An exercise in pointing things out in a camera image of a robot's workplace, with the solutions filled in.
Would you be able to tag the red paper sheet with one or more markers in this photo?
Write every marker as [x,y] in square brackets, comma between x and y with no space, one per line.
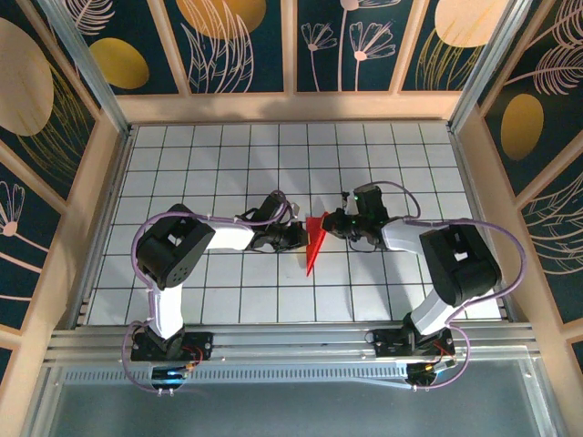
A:
[315,236]

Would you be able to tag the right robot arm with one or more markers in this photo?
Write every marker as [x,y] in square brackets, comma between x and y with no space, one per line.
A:
[460,259]

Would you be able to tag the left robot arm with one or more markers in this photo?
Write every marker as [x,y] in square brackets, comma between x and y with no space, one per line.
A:
[175,250]

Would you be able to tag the grey front cover sheet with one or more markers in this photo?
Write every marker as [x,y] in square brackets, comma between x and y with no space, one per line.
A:
[291,409]

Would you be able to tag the aluminium front beam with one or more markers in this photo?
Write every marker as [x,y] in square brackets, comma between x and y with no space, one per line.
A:
[291,346]

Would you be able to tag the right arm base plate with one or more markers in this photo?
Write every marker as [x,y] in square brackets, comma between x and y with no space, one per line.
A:
[382,346]

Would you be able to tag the aluminium side rail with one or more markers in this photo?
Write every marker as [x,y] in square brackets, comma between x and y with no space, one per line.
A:
[470,182]
[104,227]

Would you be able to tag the wooden enclosure frame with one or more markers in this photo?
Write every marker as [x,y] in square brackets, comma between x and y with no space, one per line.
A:
[282,107]

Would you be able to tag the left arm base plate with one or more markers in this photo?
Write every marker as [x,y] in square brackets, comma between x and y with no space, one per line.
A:
[200,343]

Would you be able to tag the wall panel oval and feather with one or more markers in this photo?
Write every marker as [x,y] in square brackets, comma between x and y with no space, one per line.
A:
[524,127]

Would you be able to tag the wall panel pink flowers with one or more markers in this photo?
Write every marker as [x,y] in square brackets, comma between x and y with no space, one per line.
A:
[337,27]

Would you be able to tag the wall panel orange circle leaves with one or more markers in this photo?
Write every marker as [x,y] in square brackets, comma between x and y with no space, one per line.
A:
[228,45]

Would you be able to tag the wall panel white leaf outlines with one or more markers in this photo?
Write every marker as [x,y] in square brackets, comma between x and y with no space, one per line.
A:
[560,246]

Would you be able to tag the aluminium corner post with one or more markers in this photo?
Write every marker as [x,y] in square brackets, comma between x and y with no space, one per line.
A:
[485,68]
[95,77]

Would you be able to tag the wall panel beige circle reeds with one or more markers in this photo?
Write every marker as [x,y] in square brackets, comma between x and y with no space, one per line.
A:
[455,23]

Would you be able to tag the wall panel yellow oval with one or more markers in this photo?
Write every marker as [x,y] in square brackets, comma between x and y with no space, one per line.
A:
[118,64]

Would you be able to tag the dark wall panel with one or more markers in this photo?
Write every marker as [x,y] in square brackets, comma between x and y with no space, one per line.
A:
[577,350]
[4,362]

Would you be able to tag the wall panel fan flower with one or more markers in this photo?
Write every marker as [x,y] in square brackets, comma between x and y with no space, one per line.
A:
[23,273]

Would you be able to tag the wall panel large beige circle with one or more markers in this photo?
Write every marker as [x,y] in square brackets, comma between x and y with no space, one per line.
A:
[27,77]

